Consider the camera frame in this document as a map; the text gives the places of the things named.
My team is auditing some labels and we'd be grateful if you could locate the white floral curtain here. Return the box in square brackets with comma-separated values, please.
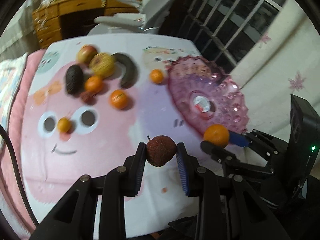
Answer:
[231, 0, 319, 140]

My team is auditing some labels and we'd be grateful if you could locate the wooden desk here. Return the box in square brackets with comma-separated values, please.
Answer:
[32, 0, 141, 49]

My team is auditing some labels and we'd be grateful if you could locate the pink glass fruit plate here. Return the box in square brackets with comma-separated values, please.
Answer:
[167, 55, 249, 136]

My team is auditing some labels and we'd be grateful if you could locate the small yellow orange kumquat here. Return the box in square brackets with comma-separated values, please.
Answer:
[57, 117, 72, 133]

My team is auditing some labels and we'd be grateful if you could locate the blackened banana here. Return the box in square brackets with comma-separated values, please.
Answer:
[112, 53, 138, 89]

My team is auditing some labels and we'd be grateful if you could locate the dark red lychee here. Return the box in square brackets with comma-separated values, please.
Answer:
[146, 135, 177, 167]

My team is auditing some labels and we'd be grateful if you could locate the large orange mandarin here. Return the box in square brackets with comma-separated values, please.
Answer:
[109, 89, 129, 109]

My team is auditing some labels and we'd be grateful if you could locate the grey office chair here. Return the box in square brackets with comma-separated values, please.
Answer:
[88, 0, 175, 35]

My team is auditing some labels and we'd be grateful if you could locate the pink cartoon table cloth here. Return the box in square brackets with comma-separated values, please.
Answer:
[19, 34, 226, 239]

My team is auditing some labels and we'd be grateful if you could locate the black cable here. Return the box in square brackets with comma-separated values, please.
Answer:
[0, 125, 40, 227]

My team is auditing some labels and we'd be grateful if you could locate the dark avocado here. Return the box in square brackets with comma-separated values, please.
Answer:
[65, 64, 84, 95]

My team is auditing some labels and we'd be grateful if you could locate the pink quilted blanket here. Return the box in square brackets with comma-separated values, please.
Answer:
[1, 49, 46, 239]

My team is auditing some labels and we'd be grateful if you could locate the red apple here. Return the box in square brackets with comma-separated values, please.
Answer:
[76, 45, 98, 66]

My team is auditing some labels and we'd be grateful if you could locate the small red lychee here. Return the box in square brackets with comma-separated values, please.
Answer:
[80, 91, 95, 105]

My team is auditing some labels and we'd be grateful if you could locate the yellow speckled pear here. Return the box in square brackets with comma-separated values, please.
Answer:
[89, 53, 116, 79]

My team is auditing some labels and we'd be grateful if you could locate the orange mandarin beside avocado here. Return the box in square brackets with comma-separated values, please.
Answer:
[85, 75, 104, 94]

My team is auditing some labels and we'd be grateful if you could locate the metal window grille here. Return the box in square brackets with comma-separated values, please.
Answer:
[159, 0, 286, 73]

